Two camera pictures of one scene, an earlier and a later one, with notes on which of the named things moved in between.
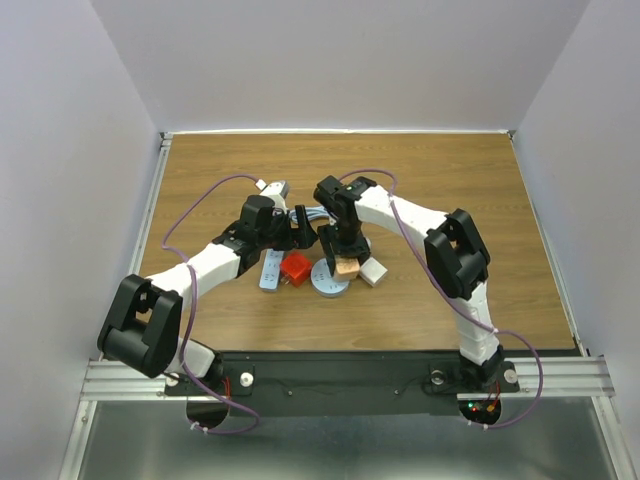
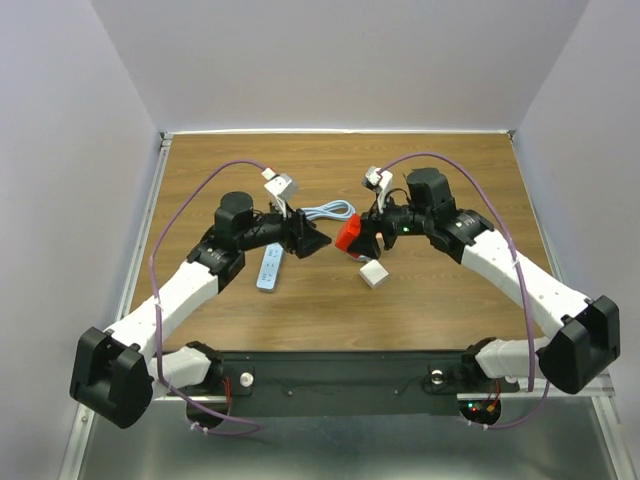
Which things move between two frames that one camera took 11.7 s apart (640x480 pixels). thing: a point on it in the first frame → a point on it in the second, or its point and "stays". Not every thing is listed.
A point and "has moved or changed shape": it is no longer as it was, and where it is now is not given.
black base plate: (340, 384) stays
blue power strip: (270, 270) stays
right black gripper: (359, 249) → (366, 243)
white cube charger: (372, 271) stays
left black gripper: (302, 237) stays
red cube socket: (297, 267) has moved or changed shape
